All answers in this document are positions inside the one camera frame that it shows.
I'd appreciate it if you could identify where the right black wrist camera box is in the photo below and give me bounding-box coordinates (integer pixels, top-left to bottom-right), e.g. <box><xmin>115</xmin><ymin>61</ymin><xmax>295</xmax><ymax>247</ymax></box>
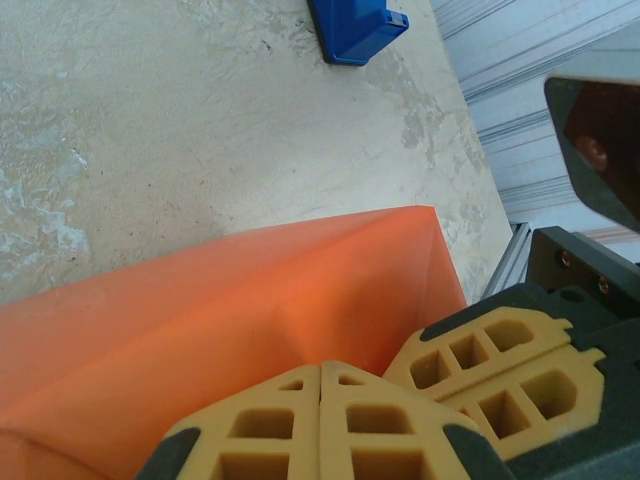
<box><xmin>543</xmin><ymin>74</ymin><xmax>640</xmax><ymax>231</ymax></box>

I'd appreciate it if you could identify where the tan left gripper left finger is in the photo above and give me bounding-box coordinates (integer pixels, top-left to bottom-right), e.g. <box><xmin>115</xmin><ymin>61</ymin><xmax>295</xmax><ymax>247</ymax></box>
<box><xmin>133</xmin><ymin>363</ymin><xmax>322</xmax><ymax>480</ymax></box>

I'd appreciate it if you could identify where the blue tape dispenser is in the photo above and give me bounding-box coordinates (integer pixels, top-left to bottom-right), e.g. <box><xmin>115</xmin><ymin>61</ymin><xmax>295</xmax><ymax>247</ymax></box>
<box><xmin>305</xmin><ymin>0</ymin><xmax>410</xmax><ymax>67</ymax></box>

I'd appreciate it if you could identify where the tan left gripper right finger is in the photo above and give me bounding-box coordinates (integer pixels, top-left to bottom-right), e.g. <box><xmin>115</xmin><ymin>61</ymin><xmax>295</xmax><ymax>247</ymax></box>
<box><xmin>320</xmin><ymin>360</ymin><xmax>516</xmax><ymax>480</ymax></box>

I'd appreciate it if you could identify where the aluminium table frame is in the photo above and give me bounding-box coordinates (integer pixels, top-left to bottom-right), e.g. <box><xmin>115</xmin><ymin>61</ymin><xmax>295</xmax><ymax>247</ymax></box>
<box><xmin>479</xmin><ymin>219</ymin><xmax>539</xmax><ymax>301</ymax></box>

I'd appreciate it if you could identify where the orange wrapping paper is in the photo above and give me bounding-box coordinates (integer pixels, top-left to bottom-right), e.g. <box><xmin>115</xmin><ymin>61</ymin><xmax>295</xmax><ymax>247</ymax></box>
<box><xmin>0</xmin><ymin>204</ymin><xmax>470</xmax><ymax>480</ymax></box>

